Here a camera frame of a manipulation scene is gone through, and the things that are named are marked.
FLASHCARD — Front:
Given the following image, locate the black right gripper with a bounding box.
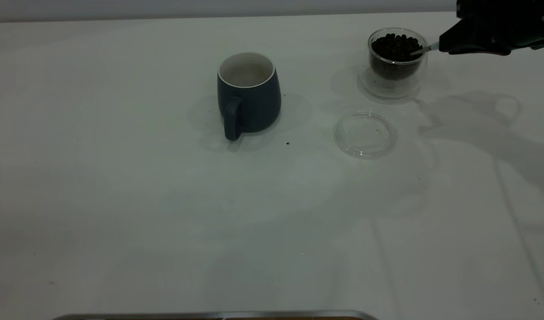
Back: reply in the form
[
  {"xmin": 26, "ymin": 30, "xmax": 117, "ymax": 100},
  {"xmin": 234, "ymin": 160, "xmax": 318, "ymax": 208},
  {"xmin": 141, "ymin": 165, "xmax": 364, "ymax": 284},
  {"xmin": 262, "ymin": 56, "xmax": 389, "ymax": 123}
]
[{"xmin": 439, "ymin": 0, "xmax": 544, "ymax": 56}]

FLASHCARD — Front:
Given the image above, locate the metal spoon light-blue handle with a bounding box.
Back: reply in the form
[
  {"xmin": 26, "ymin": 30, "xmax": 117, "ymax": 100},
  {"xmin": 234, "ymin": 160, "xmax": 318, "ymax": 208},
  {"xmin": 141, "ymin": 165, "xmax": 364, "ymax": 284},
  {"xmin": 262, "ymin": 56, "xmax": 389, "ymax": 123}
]
[{"xmin": 409, "ymin": 42, "xmax": 441, "ymax": 56}]

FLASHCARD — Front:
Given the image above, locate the dark grey ceramic mug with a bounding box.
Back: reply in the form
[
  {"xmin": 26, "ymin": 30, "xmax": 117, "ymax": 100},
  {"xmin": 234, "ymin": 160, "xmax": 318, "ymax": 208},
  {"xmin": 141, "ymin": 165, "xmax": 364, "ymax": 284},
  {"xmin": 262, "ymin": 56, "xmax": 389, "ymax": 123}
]
[{"xmin": 217, "ymin": 52, "xmax": 282, "ymax": 142}]

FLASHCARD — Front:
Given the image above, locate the dark coffee beans pile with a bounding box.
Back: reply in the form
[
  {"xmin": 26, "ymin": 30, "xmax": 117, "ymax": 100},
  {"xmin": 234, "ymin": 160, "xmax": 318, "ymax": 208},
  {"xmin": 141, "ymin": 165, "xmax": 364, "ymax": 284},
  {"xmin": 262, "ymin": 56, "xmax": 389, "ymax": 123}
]
[{"xmin": 372, "ymin": 32, "xmax": 425, "ymax": 81}]

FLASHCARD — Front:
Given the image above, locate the clear double-walled glass cup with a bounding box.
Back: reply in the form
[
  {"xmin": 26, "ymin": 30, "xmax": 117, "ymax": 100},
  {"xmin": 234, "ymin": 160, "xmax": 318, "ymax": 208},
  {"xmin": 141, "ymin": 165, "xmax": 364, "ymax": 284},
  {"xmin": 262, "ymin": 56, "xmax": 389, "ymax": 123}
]
[{"xmin": 359, "ymin": 28, "xmax": 430, "ymax": 100}]

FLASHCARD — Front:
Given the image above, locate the clear round glass dish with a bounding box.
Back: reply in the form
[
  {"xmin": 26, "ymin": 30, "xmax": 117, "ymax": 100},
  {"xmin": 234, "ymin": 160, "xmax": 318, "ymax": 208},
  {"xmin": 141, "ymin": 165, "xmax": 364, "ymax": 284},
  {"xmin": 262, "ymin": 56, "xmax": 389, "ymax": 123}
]
[{"xmin": 333, "ymin": 111, "xmax": 398, "ymax": 160}]

